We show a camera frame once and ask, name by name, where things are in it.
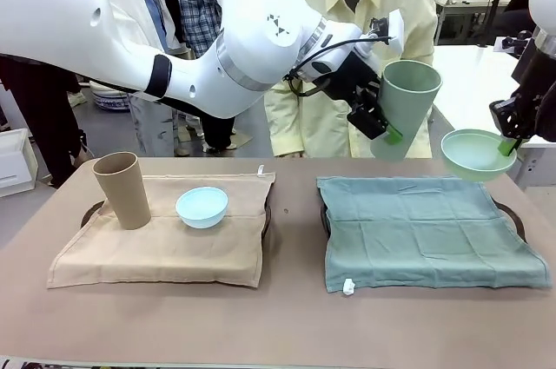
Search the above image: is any person in white coat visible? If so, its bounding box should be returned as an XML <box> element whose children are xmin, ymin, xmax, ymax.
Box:
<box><xmin>98</xmin><ymin>0</ymin><xmax>184</xmax><ymax>158</ymax></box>

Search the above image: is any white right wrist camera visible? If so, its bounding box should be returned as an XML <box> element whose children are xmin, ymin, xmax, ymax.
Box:
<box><xmin>493</xmin><ymin>30</ymin><xmax>534</xmax><ymax>56</ymax></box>

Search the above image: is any black braided cable sleeve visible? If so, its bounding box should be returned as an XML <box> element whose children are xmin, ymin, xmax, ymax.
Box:
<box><xmin>533</xmin><ymin>81</ymin><xmax>556</xmax><ymax>143</ymax></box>

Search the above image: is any beige cloth mat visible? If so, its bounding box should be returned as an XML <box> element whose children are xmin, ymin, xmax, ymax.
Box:
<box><xmin>46</xmin><ymin>164</ymin><xmax>277</xmax><ymax>290</ymax></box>

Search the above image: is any person in dark patterned top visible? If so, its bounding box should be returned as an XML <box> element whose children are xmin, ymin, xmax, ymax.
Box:
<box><xmin>0</xmin><ymin>50</ymin><xmax>89</xmax><ymax>190</ymax></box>

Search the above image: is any white side table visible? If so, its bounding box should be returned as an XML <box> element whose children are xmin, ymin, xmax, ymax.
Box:
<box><xmin>427</xmin><ymin>43</ymin><xmax>556</xmax><ymax>188</ymax></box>

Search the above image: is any dark brown serving tray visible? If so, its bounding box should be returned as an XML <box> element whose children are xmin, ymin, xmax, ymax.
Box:
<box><xmin>320</xmin><ymin>198</ymin><xmax>529</xmax><ymax>245</ymax></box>
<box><xmin>80</xmin><ymin>194</ymin><xmax>273</xmax><ymax>249</ymax></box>

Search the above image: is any brown tall cup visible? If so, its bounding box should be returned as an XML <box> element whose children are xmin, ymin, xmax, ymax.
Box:
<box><xmin>91</xmin><ymin>151</ymin><xmax>153</xmax><ymax>232</ymax></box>

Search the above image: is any light green bowl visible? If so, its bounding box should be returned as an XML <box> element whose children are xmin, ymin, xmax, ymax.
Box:
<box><xmin>440</xmin><ymin>127</ymin><xmax>519</xmax><ymax>183</ymax></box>

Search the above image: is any light green tall cup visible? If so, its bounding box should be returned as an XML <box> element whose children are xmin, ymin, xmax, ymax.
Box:
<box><xmin>369</xmin><ymin>60</ymin><xmax>444</xmax><ymax>164</ymax></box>

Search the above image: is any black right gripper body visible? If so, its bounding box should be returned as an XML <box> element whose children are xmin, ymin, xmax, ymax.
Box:
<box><xmin>509</xmin><ymin>44</ymin><xmax>556</xmax><ymax>138</ymax></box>

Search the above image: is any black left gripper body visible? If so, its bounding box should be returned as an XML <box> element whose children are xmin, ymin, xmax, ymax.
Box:
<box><xmin>322</xmin><ymin>49</ymin><xmax>385</xmax><ymax>103</ymax></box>

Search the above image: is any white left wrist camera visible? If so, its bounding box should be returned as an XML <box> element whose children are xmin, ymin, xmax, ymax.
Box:
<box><xmin>367</xmin><ymin>9</ymin><xmax>407</xmax><ymax>58</ymax></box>

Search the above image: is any light blue bowl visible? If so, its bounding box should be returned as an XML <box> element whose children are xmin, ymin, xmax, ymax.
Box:
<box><xmin>175</xmin><ymin>186</ymin><xmax>229</xmax><ymax>229</ymax></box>

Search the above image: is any person in yellow shirt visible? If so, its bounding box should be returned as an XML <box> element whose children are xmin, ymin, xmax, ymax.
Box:
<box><xmin>263</xmin><ymin>0</ymin><xmax>440</xmax><ymax>160</ymax></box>

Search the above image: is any black left camera cable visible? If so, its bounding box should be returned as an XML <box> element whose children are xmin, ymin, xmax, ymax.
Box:
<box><xmin>283</xmin><ymin>34</ymin><xmax>394</xmax><ymax>97</ymax></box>

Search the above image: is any grey-green cloth mat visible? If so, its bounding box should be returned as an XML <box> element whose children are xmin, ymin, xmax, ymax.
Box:
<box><xmin>315</xmin><ymin>175</ymin><xmax>553</xmax><ymax>297</ymax></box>

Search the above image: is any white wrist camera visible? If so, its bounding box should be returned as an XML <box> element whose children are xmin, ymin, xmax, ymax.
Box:
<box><xmin>367</xmin><ymin>9</ymin><xmax>407</xmax><ymax>58</ymax></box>
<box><xmin>493</xmin><ymin>30</ymin><xmax>534</xmax><ymax>56</ymax></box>

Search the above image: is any white storage bin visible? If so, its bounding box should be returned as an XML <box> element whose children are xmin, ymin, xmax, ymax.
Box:
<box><xmin>0</xmin><ymin>127</ymin><xmax>35</xmax><ymax>198</ymax></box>

